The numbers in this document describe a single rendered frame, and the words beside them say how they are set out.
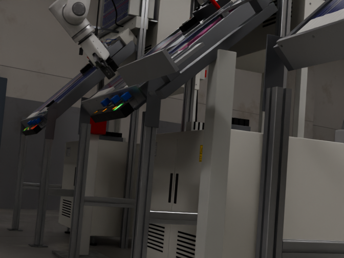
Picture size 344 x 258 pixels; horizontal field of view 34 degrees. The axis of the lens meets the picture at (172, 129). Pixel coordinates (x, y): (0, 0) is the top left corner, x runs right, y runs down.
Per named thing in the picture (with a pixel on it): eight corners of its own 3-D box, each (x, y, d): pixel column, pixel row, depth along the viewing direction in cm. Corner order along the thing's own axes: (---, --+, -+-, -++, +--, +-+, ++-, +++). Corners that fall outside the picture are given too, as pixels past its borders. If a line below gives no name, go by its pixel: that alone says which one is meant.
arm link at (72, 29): (93, 20, 198) (85, 26, 207) (69, -11, 195) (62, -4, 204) (76, 34, 195) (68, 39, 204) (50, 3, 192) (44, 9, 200)
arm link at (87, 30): (74, 35, 207) (80, 41, 208) (68, 40, 199) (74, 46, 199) (92, 21, 205) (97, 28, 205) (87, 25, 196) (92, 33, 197)
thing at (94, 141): (63, 260, 269) (79, 98, 276) (51, 252, 291) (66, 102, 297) (111, 261, 279) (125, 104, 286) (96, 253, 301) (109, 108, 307)
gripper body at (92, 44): (79, 38, 208) (99, 63, 210) (73, 44, 198) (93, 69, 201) (95, 26, 206) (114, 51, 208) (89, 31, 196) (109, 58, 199)
